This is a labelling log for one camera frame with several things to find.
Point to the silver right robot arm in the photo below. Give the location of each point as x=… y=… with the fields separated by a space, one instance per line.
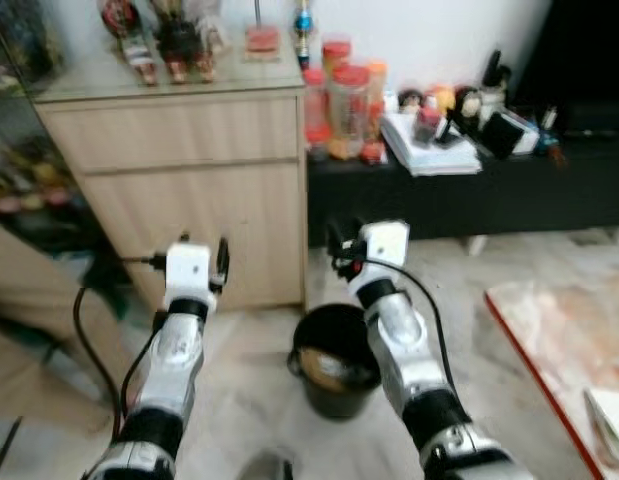
x=404 y=340

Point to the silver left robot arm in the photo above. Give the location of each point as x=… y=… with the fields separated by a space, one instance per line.
x=174 y=360

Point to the crumpled brown rubbish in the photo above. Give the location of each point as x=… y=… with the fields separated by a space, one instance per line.
x=334 y=368

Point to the light wooden drawer cabinet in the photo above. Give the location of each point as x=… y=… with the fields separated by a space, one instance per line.
x=189 y=180

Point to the small red container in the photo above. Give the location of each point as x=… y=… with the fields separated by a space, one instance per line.
x=373 y=152

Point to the white book stack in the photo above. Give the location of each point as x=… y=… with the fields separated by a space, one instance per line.
x=429 y=157

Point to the slim red lid jar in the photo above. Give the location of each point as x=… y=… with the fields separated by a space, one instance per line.
x=315 y=110

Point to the wide red lid jar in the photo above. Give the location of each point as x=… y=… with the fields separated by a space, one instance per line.
x=350 y=110

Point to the black low tv bench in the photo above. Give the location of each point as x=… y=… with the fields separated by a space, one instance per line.
x=469 y=190

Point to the small brown haired doll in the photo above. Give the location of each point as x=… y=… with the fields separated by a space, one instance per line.
x=411 y=100

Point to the orange lid jar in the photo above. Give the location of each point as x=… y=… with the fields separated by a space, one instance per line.
x=377 y=85

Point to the small yellow doll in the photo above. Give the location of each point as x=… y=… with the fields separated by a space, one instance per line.
x=441 y=97

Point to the short red lid jar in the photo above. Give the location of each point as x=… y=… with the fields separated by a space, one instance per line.
x=336 y=55

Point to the black haired doll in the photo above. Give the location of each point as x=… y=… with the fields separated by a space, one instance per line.
x=469 y=105

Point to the grey robot knee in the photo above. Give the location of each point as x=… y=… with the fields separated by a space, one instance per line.
x=267 y=468

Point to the black square device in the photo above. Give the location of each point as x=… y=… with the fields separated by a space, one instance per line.
x=501 y=135

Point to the blue slim bottle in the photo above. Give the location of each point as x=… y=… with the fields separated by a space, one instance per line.
x=303 y=30

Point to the pink ornament on rod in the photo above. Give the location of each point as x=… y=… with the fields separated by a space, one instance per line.
x=261 y=38

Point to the dark figurine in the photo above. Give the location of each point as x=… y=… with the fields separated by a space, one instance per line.
x=177 y=40

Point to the pale figurine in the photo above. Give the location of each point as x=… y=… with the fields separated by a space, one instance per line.
x=211 y=35

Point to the glass display cabinet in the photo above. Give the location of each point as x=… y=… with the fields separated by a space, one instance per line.
x=29 y=150

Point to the white small box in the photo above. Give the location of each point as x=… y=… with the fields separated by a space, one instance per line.
x=529 y=132

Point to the red and white figurine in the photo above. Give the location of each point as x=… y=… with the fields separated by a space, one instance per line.
x=129 y=40

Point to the pink marble coffee table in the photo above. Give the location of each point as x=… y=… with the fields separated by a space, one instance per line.
x=579 y=330

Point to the white folded paper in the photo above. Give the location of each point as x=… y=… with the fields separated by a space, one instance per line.
x=611 y=425

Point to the black television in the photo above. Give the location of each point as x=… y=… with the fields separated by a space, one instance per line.
x=579 y=60

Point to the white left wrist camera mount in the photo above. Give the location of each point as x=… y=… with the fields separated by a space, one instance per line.
x=187 y=270

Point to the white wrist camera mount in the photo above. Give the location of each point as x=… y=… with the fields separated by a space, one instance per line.
x=386 y=243
x=187 y=270

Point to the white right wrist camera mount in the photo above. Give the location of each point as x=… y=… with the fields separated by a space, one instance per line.
x=386 y=243

